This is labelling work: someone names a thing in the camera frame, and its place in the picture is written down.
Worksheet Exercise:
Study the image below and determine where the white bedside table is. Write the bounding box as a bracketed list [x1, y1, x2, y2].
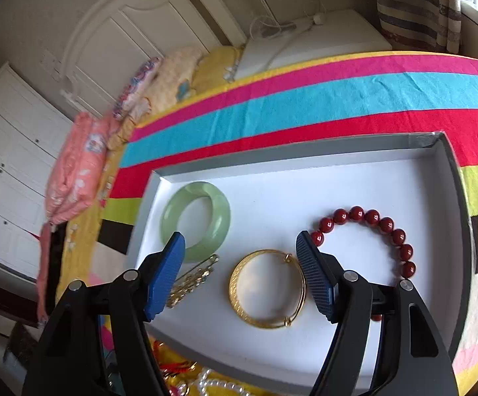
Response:
[234, 9, 392, 80]

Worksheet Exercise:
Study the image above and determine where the white wardrobe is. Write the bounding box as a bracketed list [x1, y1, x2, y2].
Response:
[0, 63, 72, 279]

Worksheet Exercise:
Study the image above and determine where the striped curtain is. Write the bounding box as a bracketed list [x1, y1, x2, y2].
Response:
[376, 0, 462, 54]

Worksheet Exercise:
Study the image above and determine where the green jade bangle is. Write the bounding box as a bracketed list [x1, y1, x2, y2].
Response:
[160, 181, 231, 263]

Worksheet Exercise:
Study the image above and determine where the embroidered patterned pillow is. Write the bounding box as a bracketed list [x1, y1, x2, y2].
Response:
[113, 56, 163, 121]

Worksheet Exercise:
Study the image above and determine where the striped colourful bedspread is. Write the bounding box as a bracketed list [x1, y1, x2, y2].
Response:
[59, 52, 478, 395]

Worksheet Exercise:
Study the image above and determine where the cream fluffy blanket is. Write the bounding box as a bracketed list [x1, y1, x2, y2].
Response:
[107, 47, 204, 151]

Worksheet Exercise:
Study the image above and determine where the red cord gold pendant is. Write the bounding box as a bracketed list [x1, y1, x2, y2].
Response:
[151, 340, 197, 380]

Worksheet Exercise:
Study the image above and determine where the gold bangle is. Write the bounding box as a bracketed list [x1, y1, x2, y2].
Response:
[228, 249, 307, 330]

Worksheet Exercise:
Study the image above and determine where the grey cardboard tray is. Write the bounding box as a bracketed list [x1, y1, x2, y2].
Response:
[127, 132, 474, 395]

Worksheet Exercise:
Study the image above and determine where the pink folded quilt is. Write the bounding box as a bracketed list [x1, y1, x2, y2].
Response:
[37, 112, 118, 323]

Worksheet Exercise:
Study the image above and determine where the white charger cable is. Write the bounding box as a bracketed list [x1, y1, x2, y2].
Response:
[248, 0, 328, 39]

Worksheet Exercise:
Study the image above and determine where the red bead bracelet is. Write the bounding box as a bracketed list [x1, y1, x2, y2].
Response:
[310, 205, 417, 324]

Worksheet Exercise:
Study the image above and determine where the white headboard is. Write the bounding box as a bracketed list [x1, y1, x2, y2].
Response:
[60, 0, 247, 117]

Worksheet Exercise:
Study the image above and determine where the white pearl necklace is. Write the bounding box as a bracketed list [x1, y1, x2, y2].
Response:
[175, 365, 257, 396]

